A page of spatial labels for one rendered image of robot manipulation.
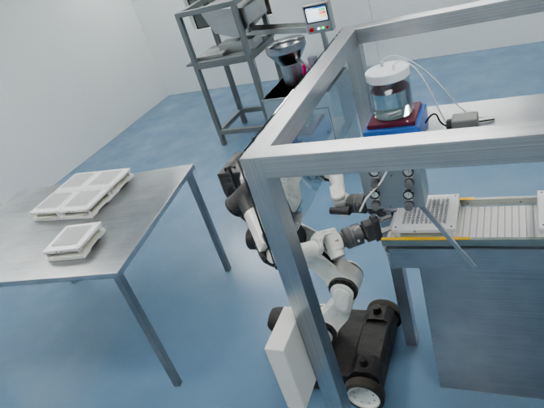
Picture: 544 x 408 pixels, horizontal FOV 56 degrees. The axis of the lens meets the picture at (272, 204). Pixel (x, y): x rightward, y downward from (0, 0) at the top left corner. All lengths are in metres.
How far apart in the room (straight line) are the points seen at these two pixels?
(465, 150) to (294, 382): 0.83
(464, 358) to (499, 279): 0.51
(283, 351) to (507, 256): 1.01
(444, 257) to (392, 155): 1.08
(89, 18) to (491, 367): 6.59
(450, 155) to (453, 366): 1.70
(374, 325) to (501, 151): 1.89
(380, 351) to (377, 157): 1.73
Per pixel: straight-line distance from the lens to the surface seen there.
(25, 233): 3.60
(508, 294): 2.31
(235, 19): 5.29
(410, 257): 2.17
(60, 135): 7.05
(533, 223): 2.21
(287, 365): 1.51
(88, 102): 7.44
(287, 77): 4.70
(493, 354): 2.57
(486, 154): 1.09
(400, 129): 1.87
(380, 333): 2.81
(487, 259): 2.13
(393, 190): 1.95
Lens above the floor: 2.21
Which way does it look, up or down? 30 degrees down
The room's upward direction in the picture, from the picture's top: 18 degrees counter-clockwise
